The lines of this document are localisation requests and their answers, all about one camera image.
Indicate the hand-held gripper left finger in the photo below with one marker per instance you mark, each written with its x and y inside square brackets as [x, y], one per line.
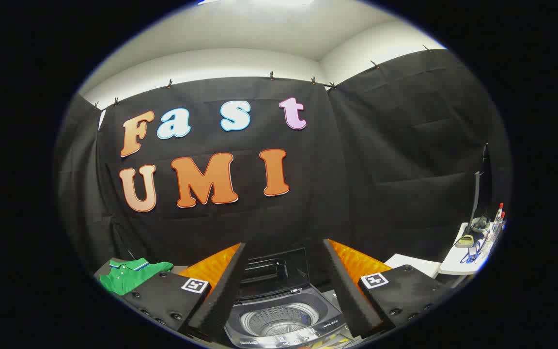
[221, 291]

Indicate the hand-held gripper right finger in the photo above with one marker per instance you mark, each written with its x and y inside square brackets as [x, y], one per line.
[349, 295]

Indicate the dark washing machine lid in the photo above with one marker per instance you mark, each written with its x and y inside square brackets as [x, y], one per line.
[274, 274]

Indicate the grey washing machine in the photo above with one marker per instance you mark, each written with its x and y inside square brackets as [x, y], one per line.
[284, 320]

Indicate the green polo shirt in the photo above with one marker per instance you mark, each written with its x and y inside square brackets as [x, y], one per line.
[126, 278]

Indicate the white board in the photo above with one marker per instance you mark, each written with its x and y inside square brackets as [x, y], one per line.
[414, 264]

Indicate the white shelf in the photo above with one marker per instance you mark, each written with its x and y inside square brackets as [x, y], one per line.
[453, 264]

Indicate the yellow grey device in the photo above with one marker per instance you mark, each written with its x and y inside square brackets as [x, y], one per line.
[465, 241]

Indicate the dark round cup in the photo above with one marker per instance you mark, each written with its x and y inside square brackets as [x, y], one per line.
[478, 224]

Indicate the red-capped bottle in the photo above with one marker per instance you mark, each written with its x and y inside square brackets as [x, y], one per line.
[500, 215]

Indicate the row of small backdrop clips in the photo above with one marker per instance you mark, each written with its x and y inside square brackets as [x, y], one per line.
[271, 75]

